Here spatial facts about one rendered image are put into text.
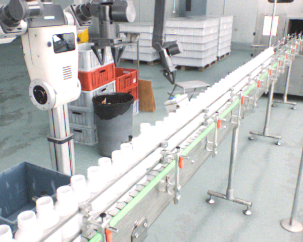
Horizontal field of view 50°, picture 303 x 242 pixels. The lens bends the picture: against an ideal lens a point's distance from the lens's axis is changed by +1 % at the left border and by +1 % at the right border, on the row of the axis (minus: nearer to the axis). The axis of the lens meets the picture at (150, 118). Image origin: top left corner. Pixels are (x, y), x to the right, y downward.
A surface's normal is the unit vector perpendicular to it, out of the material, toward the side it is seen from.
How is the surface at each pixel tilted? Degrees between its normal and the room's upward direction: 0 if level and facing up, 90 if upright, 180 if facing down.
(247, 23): 90
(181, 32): 90
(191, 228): 0
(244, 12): 90
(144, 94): 102
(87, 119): 90
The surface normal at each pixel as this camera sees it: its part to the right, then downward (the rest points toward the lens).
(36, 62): -0.48, 0.47
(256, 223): 0.00, -0.94
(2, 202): 0.87, 0.17
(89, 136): -0.40, 0.32
